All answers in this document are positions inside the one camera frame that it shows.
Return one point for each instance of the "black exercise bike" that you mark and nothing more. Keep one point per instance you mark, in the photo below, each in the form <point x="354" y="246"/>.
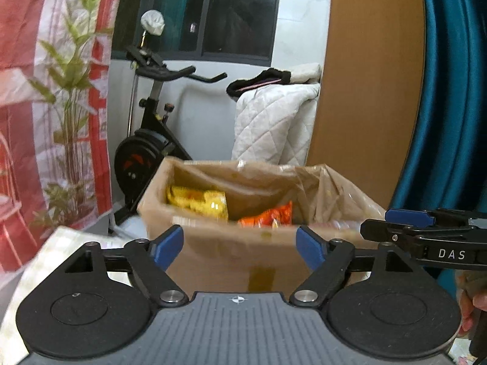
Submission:
<point x="148" y="152"/>

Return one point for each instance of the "checked tablecloth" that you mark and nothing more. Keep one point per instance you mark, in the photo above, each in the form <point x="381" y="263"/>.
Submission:
<point x="61" y="239"/>

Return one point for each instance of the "person's right hand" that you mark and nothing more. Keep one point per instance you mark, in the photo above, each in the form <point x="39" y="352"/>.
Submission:
<point x="466" y="311"/>

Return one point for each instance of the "printed backdrop cloth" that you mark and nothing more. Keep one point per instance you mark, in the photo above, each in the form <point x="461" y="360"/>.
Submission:
<point x="42" y="102"/>

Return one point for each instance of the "wooden panel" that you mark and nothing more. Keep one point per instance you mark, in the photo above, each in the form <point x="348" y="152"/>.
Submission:
<point x="369" y="91"/>

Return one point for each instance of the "black garment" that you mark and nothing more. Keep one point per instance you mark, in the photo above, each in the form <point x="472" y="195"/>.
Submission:
<point x="258" y="80"/>

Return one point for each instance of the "white bag cover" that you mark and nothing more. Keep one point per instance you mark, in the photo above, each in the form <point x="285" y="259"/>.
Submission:
<point x="153" y="22"/>

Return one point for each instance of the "orange snack packet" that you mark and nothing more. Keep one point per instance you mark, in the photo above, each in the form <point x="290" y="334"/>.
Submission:
<point x="270" y="216"/>

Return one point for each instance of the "yellow snack packet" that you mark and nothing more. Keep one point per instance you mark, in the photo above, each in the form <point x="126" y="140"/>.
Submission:
<point x="201" y="201"/>

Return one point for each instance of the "cream cloth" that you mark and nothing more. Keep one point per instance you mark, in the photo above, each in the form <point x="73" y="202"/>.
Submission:
<point x="306" y="73"/>

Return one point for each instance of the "white quilted blanket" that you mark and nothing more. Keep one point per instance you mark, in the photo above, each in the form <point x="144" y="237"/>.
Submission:
<point x="274" y="125"/>

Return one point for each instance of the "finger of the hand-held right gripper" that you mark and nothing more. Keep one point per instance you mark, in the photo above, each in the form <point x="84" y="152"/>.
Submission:
<point x="409" y="216"/>
<point x="384" y="230"/>

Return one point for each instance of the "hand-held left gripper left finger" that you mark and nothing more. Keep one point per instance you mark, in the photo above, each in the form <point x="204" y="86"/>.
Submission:
<point x="167" y="247"/>

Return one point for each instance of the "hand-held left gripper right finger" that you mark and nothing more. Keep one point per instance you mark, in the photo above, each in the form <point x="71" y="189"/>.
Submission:
<point x="312" y="247"/>

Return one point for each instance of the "dark window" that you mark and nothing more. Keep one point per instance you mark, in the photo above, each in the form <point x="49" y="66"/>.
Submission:
<point x="213" y="11"/>

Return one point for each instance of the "cardboard box with plastic liner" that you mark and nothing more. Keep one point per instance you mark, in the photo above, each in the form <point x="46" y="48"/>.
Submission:
<point x="228" y="258"/>

